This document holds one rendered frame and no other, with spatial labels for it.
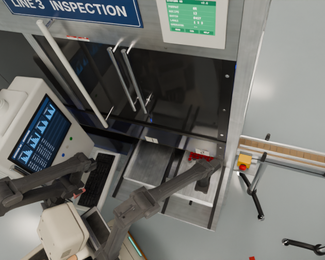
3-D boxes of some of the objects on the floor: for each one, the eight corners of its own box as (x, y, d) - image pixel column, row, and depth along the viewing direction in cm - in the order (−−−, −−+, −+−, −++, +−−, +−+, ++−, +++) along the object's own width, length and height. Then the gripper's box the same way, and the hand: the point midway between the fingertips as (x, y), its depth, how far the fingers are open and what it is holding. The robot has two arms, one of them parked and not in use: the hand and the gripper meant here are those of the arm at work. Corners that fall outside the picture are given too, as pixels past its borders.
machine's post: (220, 197, 242) (252, -44, 65) (226, 198, 240) (277, -44, 63) (218, 203, 239) (247, -30, 62) (225, 205, 238) (274, -29, 60)
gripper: (198, 166, 132) (198, 181, 144) (193, 183, 126) (193, 197, 138) (211, 169, 130) (210, 184, 142) (207, 187, 124) (206, 201, 136)
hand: (202, 190), depth 139 cm, fingers closed
